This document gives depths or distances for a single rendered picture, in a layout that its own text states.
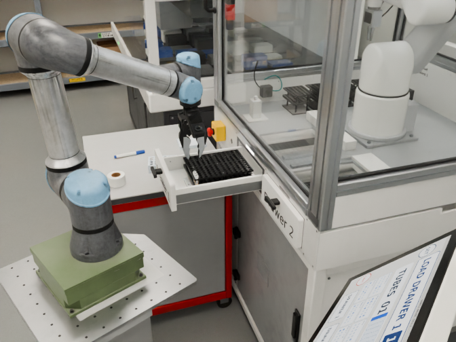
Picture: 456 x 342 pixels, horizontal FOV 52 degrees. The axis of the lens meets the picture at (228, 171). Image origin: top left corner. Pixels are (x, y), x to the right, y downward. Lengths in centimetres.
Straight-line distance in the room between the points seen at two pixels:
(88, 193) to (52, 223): 188
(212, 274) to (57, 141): 111
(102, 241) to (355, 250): 74
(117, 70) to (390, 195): 82
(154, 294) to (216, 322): 98
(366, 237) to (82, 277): 81
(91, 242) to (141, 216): 59
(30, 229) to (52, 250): 169
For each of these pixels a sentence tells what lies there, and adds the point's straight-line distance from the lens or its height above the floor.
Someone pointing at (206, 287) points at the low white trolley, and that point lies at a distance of 225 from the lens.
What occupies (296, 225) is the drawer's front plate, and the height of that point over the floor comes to 90.
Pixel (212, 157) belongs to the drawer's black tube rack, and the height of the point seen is 90.
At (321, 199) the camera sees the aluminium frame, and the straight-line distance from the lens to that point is 128.
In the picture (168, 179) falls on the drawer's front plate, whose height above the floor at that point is 93.
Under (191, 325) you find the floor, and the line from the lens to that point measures 235.
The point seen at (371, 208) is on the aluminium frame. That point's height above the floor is 99.
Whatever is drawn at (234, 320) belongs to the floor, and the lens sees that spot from 236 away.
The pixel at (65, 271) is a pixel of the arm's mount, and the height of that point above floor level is 86.
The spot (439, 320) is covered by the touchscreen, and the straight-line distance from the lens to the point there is 81.
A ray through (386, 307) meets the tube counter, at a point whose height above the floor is 112.
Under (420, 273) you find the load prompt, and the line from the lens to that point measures 94.
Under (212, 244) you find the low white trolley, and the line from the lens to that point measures 210.
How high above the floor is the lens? 173
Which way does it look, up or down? 29 degrees down
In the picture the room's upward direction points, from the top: straight up
